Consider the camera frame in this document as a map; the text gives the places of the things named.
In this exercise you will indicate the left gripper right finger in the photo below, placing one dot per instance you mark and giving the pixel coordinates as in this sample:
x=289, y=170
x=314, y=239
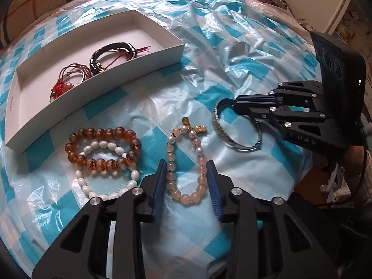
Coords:
x=215, y=193

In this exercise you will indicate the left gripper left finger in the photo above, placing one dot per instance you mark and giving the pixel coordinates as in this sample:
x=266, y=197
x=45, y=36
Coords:
x=159, y=189

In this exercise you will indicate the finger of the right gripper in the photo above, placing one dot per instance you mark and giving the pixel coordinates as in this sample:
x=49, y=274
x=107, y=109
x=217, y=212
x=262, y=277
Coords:
x=254, y=111
x=259, y=100

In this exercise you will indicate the silver cuff bangle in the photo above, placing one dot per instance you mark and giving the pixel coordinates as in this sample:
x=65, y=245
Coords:
x=228, y=102

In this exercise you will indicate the person's right hand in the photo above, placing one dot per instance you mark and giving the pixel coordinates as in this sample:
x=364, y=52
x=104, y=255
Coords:
x=357, y=177

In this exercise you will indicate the blue checkered plastic sheet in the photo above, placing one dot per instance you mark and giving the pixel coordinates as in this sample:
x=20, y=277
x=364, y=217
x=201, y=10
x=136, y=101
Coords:
x=231, y=48

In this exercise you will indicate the white shallow cardboard box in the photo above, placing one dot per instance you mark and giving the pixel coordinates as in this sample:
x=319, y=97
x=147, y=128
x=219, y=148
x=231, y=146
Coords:
x=80, y=66

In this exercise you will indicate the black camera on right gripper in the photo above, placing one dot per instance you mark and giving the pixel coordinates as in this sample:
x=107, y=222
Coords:
x=343, y=72

